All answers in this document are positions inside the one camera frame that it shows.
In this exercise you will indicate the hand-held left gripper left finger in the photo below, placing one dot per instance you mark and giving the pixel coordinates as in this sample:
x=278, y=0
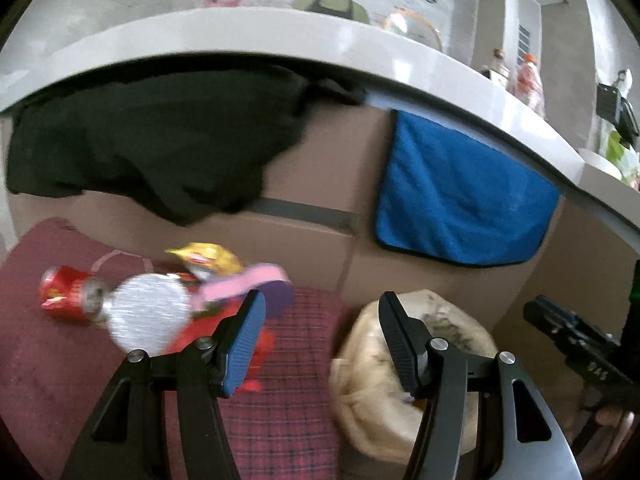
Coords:
x=245, y=342

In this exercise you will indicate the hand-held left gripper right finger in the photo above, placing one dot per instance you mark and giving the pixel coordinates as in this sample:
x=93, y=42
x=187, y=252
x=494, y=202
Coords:
x=400, y=352

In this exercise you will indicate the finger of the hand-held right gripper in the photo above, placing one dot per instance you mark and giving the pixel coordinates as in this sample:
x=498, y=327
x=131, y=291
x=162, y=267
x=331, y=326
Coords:
x=565, y=312
x=542, y=315

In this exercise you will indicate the red plastic bag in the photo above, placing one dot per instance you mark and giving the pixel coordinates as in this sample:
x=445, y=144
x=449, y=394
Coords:
x=200, y=335

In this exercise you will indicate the yellow foil wrapper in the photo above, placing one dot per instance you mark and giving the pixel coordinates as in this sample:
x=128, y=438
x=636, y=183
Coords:
x=207, y=257

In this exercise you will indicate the silver glitter round pad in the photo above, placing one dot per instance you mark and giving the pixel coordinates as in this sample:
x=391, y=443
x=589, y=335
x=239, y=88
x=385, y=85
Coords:
x=147, y=312

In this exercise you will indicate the red drink can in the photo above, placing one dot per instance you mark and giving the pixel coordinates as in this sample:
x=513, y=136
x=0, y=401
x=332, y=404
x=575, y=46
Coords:
x=70, y=292

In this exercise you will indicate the person's right hand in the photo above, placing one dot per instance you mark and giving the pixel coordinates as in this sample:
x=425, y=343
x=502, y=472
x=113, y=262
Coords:
x=611, y=416

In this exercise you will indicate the brown crumpled paper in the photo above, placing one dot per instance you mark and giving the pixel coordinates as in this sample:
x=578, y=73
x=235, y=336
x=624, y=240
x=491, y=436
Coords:
x=447, y=327

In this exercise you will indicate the blue hanging towel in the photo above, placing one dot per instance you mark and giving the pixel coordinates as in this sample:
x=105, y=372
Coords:
x=460, y=200

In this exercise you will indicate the white bowl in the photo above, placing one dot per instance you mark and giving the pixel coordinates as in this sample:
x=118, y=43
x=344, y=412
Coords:
x=600, y=162

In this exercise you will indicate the green white plastic bag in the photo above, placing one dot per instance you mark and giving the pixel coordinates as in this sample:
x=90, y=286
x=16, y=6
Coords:
x=622, y=157

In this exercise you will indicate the red plaid cloth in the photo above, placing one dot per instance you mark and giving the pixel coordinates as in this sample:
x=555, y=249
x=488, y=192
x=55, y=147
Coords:
x=50, y=385

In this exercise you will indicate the black hanging cloth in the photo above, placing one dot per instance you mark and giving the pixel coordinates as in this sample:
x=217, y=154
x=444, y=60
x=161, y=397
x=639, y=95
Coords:
x=150, y=145

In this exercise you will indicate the red label plastic bottle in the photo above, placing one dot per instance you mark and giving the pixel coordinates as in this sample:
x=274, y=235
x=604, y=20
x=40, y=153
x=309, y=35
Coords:
x=530, y=85

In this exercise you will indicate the dark sauce bottle white label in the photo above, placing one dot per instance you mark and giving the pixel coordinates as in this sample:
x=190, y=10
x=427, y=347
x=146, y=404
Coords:
x=495, y=70

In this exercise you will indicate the grey kitchen counter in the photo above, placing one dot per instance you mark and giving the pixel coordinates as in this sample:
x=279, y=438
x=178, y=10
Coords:
x=225, y=35

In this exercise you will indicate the glass pot lid wooden rim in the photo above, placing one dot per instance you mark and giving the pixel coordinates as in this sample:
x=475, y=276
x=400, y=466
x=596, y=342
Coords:
x=415, y=30

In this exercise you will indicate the black wall rack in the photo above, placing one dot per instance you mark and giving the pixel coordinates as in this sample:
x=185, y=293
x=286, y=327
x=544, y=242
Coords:
x=612, y=105

